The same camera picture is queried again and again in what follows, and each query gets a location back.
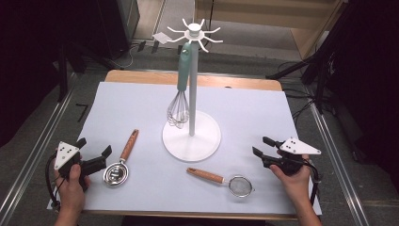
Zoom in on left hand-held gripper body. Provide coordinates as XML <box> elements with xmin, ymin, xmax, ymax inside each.
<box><xmin>54</xmin><ymin>140</ymin><xmax>95</xmax><ymax>181</ymax></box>

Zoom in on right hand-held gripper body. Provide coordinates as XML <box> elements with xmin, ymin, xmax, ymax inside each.
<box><xmin>279</xmin><ymin>137</ymin><xmax>322</xmax><ymax>176</ymax></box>

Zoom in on wooden-handled steel egg separator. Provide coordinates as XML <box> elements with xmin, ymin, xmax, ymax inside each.
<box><xmin>102</xmin><ymin>128</ymin><xmax>140</xmax><ymax>187</ymax></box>

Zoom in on wooden-handled mesh strainer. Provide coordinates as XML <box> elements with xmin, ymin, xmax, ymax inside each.
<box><xmin>185</xmin><ymin>167</ymin><xmax>256</xmax><ymax>199</ymax></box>

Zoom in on white utensil rack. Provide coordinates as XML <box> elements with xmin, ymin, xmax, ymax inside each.
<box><xmin>162</xmin><ymin>17</ymin><xmax>224</xmax><ymax>163</ymax></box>

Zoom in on green-handled wire whisk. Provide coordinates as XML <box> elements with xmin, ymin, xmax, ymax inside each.
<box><xmin>166</xmin><ymin>41</ymin><xmax>193</xmax><ymax>130</ymax></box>

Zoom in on person's right hand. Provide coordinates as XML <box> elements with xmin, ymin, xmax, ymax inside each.
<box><xmin>269</xmin><ymin>164</ymin><xmax>311</xmax><ymax>205</ymax></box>

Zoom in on person's left hand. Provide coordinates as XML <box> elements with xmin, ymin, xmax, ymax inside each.
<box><xmin>54</xmin><ymin>163</ymin><xmax>91</xmax><ymax>213</ymax></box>

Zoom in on white paper sheet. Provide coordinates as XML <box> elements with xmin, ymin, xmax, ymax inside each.
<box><xmin>46</xmin><ymin>81</ymin><xmax>323</xmax><ymax>217</ymax></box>

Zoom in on black tripod stand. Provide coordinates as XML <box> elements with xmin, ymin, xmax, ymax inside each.
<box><xmin>56</xmin><ymin>40</ymin><xmax>124</xmax><ymax>104</ymax></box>
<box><xmin>265</xmin><ymin>0</ymin><xmax>357</xmax><ymax>115</ymax></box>

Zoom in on dark cabinet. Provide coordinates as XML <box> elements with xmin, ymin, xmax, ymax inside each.
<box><xmin>95</xmin><ymin>0</ymin><xmax>141</xmax><ymax>59</ymax></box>

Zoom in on white paper scrap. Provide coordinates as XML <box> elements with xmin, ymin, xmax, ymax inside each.
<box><xmin>152</xmin><ymin>31</ymin><xmax>172</xmax><ymax>45</ymax></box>

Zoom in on metal floor rail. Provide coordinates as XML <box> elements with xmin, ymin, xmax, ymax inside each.
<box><xmin>0</xmin><ymin>72</ymin><xmax>79</xmax><ymax>222</ymax></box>
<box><xmin>305</xmin><ymin>93</ymin><xmax>371</xmax><ymax>226</ymax></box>

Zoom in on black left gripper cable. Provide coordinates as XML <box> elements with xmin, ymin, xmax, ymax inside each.
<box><xmin>44</xmin><ymin>153</ymin><xmax>63</xmax><ymax>213</ymax></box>

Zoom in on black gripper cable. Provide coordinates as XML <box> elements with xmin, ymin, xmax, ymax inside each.
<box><xmin>305</xmin><ymin>159</ymin><xmax>322</xmax><ymax>206</ymax></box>
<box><xmin>44</xmin><ymin>153</ymin><xmax>63</xmax><ymax>213</ymax></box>

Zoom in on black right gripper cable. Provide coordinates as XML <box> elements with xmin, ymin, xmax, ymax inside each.
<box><xmin>305</xmin><ymin>159</ymin><xmax>322</xmax><ymax>206</ymax></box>

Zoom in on black floor cables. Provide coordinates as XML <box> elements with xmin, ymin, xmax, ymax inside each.
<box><xmin>277</xmin><ymin>60</ymin><xmax>316</xmax><ymax>126</ymax></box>

